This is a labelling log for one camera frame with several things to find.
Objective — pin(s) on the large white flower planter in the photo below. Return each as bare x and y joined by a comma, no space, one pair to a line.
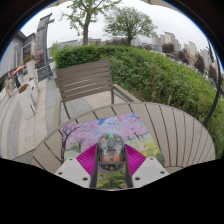
26,101

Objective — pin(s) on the beige patio umbrella canopy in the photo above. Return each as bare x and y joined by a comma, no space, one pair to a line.
160,3

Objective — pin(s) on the distant apartment buildings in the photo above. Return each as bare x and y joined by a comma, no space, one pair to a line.
191,50

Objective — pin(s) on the tree with sparse leaves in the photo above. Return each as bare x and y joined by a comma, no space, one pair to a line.
86,30

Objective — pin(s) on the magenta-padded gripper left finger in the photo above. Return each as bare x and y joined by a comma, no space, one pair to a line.
87,161

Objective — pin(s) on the grey storefront building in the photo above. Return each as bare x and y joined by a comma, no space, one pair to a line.
13,50

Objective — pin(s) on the tree with dense crown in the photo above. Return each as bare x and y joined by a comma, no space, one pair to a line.
130,23

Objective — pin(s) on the dark curved umbrella pole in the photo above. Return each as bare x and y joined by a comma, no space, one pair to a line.
215,96

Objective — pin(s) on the blossom tree print mouse pad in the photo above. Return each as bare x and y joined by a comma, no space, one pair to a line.
86,133

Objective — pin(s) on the small white flower planter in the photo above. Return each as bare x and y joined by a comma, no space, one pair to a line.
31,70

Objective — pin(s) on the tall grey sign pillar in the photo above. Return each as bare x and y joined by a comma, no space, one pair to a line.
41,40

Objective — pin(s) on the brown slatted outdoor chair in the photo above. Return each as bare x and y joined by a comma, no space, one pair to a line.
83,80

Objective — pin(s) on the transparent grey computer mouse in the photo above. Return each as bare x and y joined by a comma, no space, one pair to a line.
111,153

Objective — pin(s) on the green hedge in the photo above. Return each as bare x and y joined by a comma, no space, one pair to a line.
150,73

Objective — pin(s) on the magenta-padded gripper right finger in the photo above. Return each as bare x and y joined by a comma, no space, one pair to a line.
135,161

